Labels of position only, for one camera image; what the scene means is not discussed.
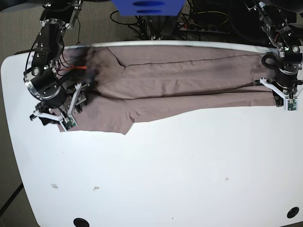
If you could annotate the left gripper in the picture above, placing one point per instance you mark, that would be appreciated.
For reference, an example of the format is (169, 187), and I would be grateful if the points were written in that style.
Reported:
(282, 84)

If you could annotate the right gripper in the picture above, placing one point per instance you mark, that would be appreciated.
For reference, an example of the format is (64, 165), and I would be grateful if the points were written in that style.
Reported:
(68, 101)

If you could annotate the mauve T-shirt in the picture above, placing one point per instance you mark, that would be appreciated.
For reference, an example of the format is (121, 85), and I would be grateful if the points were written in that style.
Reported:
(146, 83)

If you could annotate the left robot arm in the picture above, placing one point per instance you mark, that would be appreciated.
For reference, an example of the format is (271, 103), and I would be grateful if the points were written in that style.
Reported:
(265, 21)

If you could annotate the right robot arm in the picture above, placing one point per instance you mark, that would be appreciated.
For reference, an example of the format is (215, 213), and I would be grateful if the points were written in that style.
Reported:
(46, 78)

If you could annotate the black table grommet right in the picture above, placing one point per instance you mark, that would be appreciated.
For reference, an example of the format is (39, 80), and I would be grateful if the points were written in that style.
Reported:
(293, 212)

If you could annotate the black table grommet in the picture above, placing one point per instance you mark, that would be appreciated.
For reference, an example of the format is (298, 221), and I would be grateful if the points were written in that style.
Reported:
(80, 222)
(293, 212)

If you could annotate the black table grommet left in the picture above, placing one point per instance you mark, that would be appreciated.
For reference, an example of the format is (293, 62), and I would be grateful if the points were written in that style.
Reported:
(80, 222)

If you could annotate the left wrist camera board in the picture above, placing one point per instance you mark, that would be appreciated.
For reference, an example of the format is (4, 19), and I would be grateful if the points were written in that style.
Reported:
(291, 104)

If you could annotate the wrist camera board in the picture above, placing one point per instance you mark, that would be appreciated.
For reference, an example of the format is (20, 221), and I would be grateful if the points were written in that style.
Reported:
(68, 123)
(291, 104)

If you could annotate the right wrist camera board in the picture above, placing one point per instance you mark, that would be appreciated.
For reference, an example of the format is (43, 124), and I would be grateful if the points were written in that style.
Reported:
(68, 123)

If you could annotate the blue plastic mount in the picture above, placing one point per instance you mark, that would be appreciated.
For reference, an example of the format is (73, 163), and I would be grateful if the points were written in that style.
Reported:
(149, 7)

